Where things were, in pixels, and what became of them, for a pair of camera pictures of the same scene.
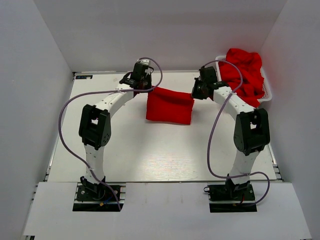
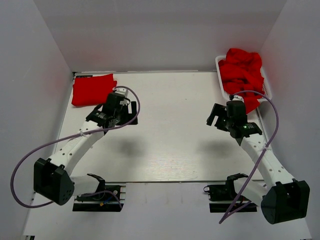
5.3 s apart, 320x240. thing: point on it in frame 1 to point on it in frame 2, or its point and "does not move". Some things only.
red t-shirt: x=167 y=106 to x=89 y=90
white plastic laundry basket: x=268 y=94 does not move
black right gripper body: x=198 y=92 to x=225 y=124
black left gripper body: x=146 y=81 to x=120 y=114
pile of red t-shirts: x=252 y=88 does not move
